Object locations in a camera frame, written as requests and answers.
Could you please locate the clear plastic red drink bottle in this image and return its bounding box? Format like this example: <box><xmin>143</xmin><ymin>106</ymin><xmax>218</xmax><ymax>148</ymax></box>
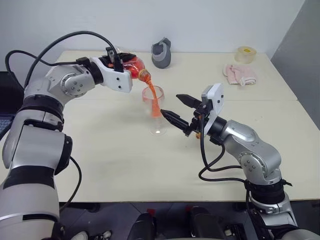
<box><xmin>121</xmin><ymin>55</ymin><xmax>153</xmax><ymax>83</ymax></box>

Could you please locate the clear tape roll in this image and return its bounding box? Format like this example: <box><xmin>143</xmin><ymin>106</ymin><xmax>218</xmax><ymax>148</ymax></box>
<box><xmin>234</xmin><ymin>45</ymin><xmax>258</xmax><ymax>65</ymax></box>

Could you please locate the clear wine glass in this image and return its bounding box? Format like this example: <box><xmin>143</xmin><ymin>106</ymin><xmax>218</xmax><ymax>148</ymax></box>
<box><xmin>141</xmin><ymin>84</ymin><xmax>168</xmax><ymax>137</ymax></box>

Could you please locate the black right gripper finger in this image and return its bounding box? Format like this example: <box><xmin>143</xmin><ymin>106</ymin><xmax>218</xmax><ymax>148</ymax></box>
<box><xmin>176</xmin><ymin>93</ymin><xmax>202</xmax><ymax>109</ymax></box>
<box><xmin>160</xmin><ymin>108</ymin><xmax>190</xmax><ymax>131</ymax></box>

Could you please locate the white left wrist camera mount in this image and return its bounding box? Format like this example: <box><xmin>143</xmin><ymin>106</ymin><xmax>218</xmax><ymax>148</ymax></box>
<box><xmin>89</xmin><ymin>55</ymin><xmax>134</xmax><ymax>94</ymax></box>

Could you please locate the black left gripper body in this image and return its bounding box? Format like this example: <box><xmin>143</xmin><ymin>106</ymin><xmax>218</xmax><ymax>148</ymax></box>
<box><xmin>98</xmin><ymin>52</ymin><xmax>121</xmax><ymax>68</ymax></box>

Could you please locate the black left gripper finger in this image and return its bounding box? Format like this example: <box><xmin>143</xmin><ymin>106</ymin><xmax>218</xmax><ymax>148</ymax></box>
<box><xmin>116</xmin><ymin>51</ymin><xmax>138</xmax><ymax>63</ymax></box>

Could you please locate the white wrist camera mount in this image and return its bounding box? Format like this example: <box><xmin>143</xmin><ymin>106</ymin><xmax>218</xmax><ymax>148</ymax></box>
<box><xmin>200</xmin><ymin>83</ymin><xmax>225</xmax><ymax>138</ymax></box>
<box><xmin>89</xmin><ymin>55</ymin><xmax>134</xmax><ymax>94</ymax></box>

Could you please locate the grey fabric sleeve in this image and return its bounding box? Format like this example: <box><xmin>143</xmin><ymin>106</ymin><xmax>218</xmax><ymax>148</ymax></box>
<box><xmin>150</xmin><ymin>37</ymin><xmax>172</xmax><ymax>69</ymax></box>

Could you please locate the black open laptop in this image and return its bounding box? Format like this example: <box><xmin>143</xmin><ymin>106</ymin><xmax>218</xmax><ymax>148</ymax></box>
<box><xmin>0</xmin><ymin>71</ymin><xmax>25</xmax><ymax>136</ymax></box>

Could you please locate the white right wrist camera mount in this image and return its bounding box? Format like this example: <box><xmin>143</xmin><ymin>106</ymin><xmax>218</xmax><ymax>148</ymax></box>
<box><xmin>200</xmin><ymin>83</ymin><xmax>225</xmax><ymax>138</ymax></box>

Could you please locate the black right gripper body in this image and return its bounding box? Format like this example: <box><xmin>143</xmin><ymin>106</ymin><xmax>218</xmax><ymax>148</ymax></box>
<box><xmin>183</xmin><ymin>100</ymin><xmax>210</xmax><ymax>138</ymax></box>

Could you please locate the pink white cloth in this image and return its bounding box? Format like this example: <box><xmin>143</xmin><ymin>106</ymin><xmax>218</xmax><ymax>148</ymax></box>
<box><xmin>222</xmin><ymin>63</ymin><xmax>258</xmax><ymax>87</ymax></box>

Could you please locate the dark rounded shape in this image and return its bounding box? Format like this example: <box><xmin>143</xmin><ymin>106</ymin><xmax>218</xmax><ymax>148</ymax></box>
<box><xmin>129</xmin><ymin>211</ymin><xmax>158</xmax><ymax>240</ymax></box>
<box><xmin>188</xmin><ymin>206</ymin><xmax>225</xmax><ymax>240</ymax></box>

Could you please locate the black cable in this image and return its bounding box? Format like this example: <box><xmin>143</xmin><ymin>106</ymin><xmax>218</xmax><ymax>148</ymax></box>
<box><xmin>59</xmin><ymin>155</ymin><xmax>83</xmax><ymax>211</ymax></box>
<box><xmin>24</xmin><ymin>30</ymin><xmax>118</xmax><ymax>88</ymax></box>
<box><xmin>4</xmin><ymin>49</ymin><xmax>90</xmax><ymax>87</ymax></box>
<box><xmin>198</xmin><ymin>109</ymin><xmax>249</xmax><ymax>183</ymax></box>

